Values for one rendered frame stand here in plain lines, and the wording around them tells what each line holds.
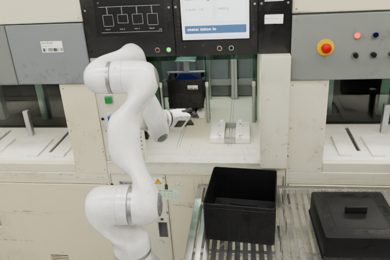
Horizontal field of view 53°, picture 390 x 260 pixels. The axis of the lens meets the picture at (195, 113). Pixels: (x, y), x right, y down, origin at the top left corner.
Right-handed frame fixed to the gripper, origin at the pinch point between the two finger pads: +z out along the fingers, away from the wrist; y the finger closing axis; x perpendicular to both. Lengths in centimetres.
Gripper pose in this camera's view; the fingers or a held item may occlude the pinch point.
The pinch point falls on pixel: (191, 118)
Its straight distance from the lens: 180.6
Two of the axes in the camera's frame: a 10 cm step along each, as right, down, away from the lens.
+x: -4.9, -7.2, 4.9
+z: 7.1, 0.0, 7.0
